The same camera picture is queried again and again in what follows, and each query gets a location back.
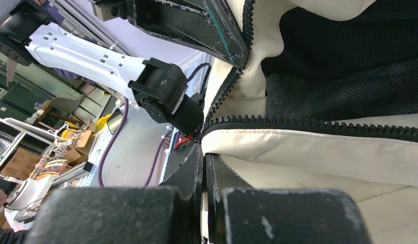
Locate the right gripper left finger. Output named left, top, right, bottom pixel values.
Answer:
left=25, top=143, right=203, bottom=243

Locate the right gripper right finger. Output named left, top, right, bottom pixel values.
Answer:
left=206, top=154, right=372, bottom=243

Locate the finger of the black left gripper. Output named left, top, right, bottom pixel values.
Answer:
left=126, top=0, right=248, bottom=67

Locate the cream zip-up jacket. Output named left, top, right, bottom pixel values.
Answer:
left=201, top=1, right=418, bottom=243

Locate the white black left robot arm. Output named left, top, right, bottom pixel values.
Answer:
left=0, top=1, right=249, bottom=135

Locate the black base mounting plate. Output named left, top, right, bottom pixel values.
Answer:
left=159, top=137, right=202, bottom=189

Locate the black smartphone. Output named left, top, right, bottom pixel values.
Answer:
left=106, top=108, right=123, bottom=135

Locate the cluttered workbench shelving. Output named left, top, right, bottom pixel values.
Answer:
left=0, top=57, right=112, bottom=223

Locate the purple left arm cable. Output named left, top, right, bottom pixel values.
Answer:
left=97, top=98, right=174, bottom=188

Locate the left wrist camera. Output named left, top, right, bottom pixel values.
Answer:
left=89, top=0, right=127, bottom=21

